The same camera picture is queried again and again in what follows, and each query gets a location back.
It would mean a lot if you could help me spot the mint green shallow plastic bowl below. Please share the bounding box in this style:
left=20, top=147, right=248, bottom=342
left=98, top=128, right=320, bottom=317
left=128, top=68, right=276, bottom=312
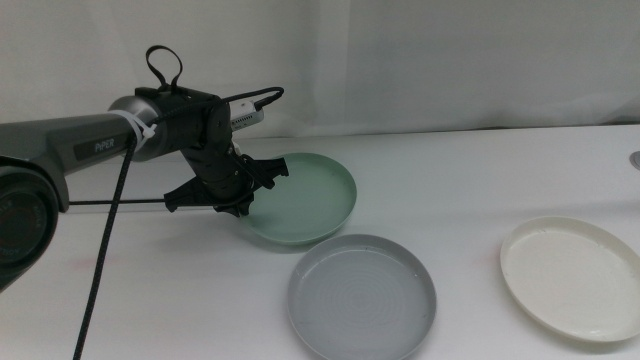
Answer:
left=243, top=152, right=358, bottom=247

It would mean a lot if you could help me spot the white shallow plastic bowl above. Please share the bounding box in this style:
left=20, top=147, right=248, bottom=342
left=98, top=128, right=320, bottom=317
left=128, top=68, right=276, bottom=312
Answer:
left=499, top=215, right=640, bottom=344

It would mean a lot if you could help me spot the grey shallow plastic bowl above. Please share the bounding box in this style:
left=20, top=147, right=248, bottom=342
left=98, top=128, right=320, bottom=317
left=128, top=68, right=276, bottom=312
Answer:
left=286, top=233, right=438, bottom=360

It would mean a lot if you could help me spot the black braided cable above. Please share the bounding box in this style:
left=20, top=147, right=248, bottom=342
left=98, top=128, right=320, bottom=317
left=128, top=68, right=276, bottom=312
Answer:
left=72, top=44, right=286, bottom=360

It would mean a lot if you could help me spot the white backdrop curtain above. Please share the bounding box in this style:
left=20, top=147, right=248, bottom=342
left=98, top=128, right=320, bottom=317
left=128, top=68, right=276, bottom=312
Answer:
left=0, top=0, right=640, bottom=148

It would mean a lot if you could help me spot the white zip tie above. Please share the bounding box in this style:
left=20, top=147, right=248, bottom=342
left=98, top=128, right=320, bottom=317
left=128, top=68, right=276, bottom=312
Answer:
left=107, top=109, right=158, bottom=152

